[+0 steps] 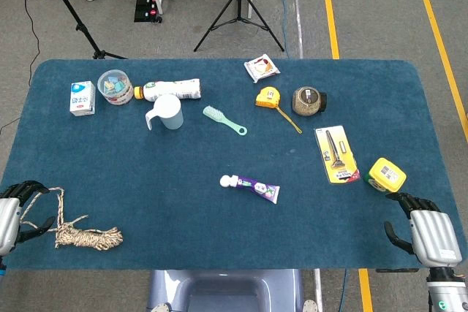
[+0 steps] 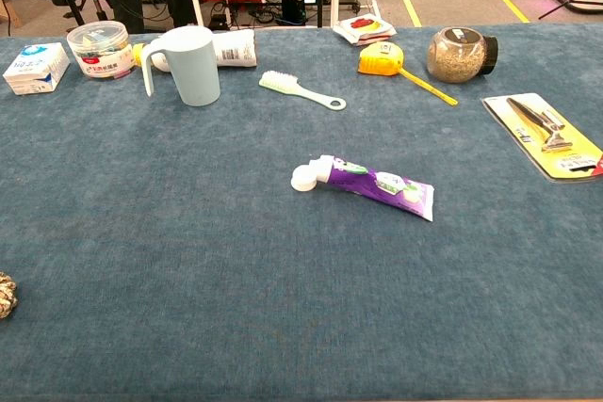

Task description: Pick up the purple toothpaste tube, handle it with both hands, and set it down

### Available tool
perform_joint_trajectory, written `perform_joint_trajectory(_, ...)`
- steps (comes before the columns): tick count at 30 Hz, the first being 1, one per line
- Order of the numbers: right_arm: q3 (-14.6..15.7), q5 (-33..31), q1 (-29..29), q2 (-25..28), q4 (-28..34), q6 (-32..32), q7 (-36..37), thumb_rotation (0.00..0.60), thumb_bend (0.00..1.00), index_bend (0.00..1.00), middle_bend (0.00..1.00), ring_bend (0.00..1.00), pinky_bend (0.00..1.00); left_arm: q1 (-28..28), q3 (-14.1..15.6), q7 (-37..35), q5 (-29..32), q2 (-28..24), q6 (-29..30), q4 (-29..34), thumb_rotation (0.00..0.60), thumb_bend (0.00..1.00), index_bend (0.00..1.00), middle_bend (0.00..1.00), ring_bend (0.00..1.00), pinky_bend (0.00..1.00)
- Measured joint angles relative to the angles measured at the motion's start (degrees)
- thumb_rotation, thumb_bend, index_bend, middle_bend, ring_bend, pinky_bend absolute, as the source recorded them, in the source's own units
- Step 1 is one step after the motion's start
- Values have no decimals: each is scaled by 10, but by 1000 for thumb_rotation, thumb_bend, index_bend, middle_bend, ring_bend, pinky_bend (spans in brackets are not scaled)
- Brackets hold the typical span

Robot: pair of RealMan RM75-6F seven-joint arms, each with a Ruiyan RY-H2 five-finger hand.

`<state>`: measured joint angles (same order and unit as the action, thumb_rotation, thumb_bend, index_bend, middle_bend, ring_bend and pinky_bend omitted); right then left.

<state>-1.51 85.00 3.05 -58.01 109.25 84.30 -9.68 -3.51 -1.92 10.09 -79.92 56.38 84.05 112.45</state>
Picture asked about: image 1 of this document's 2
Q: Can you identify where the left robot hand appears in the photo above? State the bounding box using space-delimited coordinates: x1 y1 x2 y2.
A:
0 180 56 256

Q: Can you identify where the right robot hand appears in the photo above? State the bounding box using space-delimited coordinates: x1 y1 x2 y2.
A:
383 191 464 268

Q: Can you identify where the purple toothpaste tube white cap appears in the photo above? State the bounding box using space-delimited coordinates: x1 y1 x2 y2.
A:
219 175 281 205

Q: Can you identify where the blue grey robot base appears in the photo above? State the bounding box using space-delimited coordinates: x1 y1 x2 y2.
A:
146 269 305 312

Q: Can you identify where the yellow tape measure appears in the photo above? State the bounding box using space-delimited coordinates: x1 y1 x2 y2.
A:
254 85 303 135

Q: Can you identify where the yellow lidded square box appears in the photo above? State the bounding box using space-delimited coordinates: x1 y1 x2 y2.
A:
366 157 407 194

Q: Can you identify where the razor in yellow blister pack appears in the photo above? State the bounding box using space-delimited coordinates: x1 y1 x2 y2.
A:
314 124 361 185

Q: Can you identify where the white blue milk carton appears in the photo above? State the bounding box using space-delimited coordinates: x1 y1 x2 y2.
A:
69 80 97 118

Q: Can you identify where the blue carpet table mat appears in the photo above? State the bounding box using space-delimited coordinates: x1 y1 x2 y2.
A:
0 58 468 271

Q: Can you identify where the clear plastic candy jar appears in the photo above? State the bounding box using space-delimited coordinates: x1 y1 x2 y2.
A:
97 69 135 107

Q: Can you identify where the round glass jar black lid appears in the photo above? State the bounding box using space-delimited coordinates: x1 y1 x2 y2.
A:
291 85 328 117

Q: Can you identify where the white bottle yellow cap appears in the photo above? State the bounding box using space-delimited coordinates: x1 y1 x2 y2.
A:
133 77 203 103

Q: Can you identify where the black slanted light stand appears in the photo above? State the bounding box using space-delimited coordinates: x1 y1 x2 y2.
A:
36 0 129 60

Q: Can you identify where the white snack packet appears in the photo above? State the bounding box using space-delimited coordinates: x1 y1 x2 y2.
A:
244 53 282 84

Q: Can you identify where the black power strip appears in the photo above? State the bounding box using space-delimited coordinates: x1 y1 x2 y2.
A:
133 0 164 23

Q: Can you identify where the beige braided rope bundle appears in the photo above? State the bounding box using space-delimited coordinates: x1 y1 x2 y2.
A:
18 187 124 251

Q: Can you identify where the blue floor cable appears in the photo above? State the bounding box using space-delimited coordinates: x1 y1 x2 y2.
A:
263 0 292 59
337 268 348 312

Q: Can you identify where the black floor cable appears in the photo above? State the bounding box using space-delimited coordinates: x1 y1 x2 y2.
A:
0 0 41 134

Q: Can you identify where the light blue handled cup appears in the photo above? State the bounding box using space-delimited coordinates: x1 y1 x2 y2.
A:
145 94 184 131

